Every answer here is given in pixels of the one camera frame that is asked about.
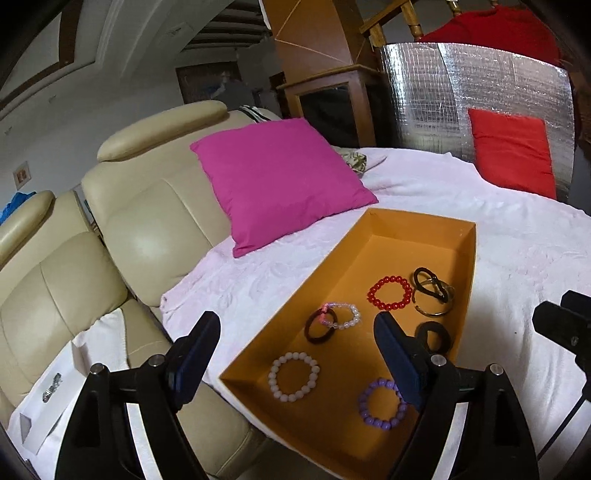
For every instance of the dark framed painting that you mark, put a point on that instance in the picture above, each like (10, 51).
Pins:
(207, 83)

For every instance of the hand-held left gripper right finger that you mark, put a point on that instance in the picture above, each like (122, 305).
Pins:
(397, 355)

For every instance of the wooden cabinet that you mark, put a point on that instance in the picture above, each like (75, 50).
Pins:
(364, 110)

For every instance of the pale pink textured blanket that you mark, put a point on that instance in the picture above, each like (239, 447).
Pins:
(508, 230)

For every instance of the silver insulation panel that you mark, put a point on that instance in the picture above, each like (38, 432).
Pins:
(425, 92)

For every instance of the floral cloth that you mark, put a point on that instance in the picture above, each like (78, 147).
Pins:
(353, 159)

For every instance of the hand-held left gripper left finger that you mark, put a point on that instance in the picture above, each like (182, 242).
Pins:
(191, 369)

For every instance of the red blanket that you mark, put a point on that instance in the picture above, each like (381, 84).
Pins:
(498, 27)

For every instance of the wooden railing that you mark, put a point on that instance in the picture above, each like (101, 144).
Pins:
(415, 23)

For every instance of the magenta pillow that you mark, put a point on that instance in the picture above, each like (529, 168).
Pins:
(277, 184)

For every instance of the red pillow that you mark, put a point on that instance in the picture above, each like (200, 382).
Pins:
(508, 152)

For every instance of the gold metal bangle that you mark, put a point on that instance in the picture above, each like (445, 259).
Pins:
(431, 314)

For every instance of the white flat box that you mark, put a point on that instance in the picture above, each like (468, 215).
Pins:
(41, 424)

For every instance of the orange cardboard box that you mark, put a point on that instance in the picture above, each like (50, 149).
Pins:
(369, 249)

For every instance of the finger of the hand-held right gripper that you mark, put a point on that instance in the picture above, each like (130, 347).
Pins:
(554, 325)
(577, 302)

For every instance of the blue cloth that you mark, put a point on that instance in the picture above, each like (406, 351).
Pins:
(14, 205)

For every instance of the beige leather sofa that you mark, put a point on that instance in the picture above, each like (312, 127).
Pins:
(152, 207)

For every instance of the striped cloth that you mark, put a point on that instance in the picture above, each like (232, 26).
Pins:
(251, 113)

